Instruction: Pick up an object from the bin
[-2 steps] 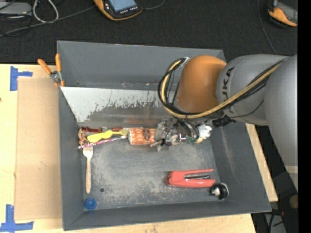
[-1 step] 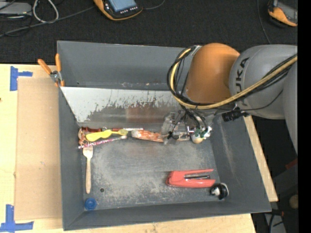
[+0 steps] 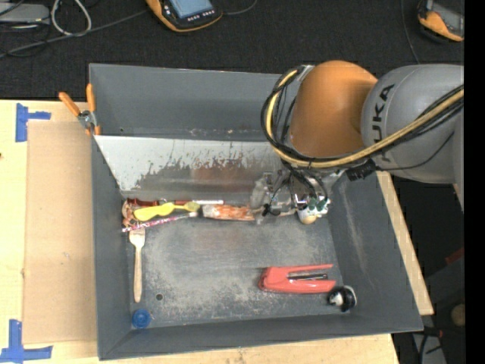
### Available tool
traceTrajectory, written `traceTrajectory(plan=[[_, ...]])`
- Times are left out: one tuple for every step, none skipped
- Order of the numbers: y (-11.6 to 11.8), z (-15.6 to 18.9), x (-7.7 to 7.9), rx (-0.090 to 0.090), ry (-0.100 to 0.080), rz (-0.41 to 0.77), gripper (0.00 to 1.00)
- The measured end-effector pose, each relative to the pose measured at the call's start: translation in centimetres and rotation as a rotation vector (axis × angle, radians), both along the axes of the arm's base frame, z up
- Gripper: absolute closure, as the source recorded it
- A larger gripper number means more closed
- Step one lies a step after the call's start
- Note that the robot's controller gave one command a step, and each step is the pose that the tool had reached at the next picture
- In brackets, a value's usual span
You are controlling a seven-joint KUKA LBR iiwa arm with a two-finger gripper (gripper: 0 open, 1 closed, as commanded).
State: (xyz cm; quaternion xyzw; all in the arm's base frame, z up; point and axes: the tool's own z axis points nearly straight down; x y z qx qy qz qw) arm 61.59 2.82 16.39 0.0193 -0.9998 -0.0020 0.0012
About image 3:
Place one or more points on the red-brown flat block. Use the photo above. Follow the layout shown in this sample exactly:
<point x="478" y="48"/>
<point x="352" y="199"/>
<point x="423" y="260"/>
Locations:
<point x="227" y="212"/>

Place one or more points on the cream round toy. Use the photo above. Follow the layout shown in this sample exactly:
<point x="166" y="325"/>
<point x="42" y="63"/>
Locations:
<point x="307" y="217"/>

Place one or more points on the white thin stick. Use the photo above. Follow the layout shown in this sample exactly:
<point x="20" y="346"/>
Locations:
<point x="208" y="202"/>

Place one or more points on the grey metal bin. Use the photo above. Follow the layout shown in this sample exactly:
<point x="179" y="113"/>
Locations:
<point x="227" y="264"/>

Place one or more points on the red stapler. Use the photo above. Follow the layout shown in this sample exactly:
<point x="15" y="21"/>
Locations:
<point x="280" y="281"/>

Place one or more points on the yellow plastic toy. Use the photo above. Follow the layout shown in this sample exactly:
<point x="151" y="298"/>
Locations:
<point x="155" y="211"/>

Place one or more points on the pink glitter stick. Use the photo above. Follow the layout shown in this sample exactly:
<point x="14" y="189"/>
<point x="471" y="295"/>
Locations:
<point x="151" y="224"/>

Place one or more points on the black and white ball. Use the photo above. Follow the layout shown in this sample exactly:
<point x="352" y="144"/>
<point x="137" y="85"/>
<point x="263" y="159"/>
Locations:
<point x="343" y="298"/>

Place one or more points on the red-brown crumpled packet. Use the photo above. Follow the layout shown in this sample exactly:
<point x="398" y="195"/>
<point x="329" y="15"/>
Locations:
<point x="130" y="205"/>

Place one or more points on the pale wooden fork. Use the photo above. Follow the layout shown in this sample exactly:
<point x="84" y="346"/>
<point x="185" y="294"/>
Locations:
<point x="138" y="264"/>

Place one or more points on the blue bottle cap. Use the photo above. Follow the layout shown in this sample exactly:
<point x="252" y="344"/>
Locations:
<point x="141" y="319"/>

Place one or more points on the brown cardboard board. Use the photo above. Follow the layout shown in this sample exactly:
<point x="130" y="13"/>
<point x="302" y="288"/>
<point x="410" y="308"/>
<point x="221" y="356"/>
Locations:
<point x="57" y="233"/>

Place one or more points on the black cylinder on white bracket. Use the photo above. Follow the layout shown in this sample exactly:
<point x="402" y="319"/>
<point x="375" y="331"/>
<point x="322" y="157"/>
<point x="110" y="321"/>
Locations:
<point x="362" y="170"/>

